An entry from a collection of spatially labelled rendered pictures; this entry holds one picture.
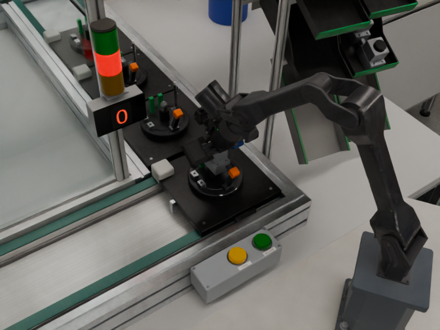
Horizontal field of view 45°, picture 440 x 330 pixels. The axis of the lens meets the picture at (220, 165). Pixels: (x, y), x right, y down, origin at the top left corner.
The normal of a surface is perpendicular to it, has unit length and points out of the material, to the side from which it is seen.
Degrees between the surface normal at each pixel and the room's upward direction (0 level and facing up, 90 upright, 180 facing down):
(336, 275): 0
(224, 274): 0
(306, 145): 45
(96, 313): 0
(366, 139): 115
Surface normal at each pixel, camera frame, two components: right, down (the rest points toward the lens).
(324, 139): 0.31, -0.03
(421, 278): 0.03, -0.69
